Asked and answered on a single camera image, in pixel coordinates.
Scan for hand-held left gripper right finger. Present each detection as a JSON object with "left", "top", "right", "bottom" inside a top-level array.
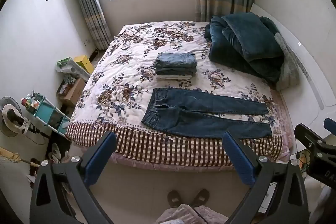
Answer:
[{"left": 222, "top": 131, "right": 309, "bottom": 224}]

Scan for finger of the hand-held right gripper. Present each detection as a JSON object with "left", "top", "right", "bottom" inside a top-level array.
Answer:
[
  {"left": 294, "top": 123, "right": 332, "bottom": 153},
  {"left": 323, "top": 117, "right": 336, "bottom": 133}
]

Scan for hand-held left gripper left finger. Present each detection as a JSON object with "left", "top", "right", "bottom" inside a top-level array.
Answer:
[{"left": 29, "top": 131, "right": 117, "bottom": 224}]

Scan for dark blue jeans pants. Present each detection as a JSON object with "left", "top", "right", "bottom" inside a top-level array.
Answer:
[{"left": 141, "top": 88, "right": 273, "bottom": 139}]

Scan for folded white pants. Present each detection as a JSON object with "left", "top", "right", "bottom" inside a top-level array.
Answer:
[{"left": 156, "top": 74, "right": 194, "bottom": 81}]

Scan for pair of white slippers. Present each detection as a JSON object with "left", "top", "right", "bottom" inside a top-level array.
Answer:
[{"left": 49, "top": 143, "right": 70, "bottom": 163}]

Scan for person's brown slipper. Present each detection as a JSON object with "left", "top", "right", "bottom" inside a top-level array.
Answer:
[
  {"left": 191, "top": 189, "right": 210, "bottom": 208},
  {"left": 167, "top": 190, "right": 182, "bottom": 208}
]

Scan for teal storage rack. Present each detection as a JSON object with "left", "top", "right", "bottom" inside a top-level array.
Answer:
[{"left": 24, "top": 91, "right": 71, "bottom": 135}]

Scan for brown cardboard box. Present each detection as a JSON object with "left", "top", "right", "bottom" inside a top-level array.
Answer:
[{"left": 58, "top": 77, "right": 87, "bottom": 107}]

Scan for grey fluffy pillow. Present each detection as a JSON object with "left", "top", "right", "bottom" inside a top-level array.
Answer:
[{"left": 273, "top": 32, "right": 300, "bottom": 90}]

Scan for bed with floral quilt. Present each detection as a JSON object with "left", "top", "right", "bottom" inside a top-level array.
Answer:
[{"left": 65, "top": 21, "right": 294, "bottom": 165}]

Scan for white headboard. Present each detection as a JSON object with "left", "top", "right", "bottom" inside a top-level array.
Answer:
[{"left": 249, "top": 3, "right": 336, "bottom": 127}]

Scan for wooden stick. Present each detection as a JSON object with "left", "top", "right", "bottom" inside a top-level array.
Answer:
[{"left": 0, "top": 147, "right": 40, "bottom": 167}]

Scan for yellow box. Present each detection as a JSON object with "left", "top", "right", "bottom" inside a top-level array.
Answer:
[{"left": 74, "top": 55, "right": 94, "bottom": 75}]

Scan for green and white box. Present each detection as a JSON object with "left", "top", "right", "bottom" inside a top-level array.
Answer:
[{"left": 56, "top": 57, "right": 87, "bottom": 81}]

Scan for standing electric fan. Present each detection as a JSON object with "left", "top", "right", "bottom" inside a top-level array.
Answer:
[{"left": 0, "top": 97, "right": 30, "bottom": 138}]

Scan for folded grey-blue jeans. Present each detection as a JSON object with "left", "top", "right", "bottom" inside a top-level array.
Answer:
[{"left": 154, "top": 66, "right": 197, "bottom": 76}]

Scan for dark teal plush blanket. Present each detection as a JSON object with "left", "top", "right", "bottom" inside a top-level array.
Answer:
[{"left": 204, "top": 12, "right": 285, "bottom": 83}]

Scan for stack of folded jeans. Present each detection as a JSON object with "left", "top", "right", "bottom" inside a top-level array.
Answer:
[{"left": 155, "top": 52, "right": 197, "bottom": 68}]

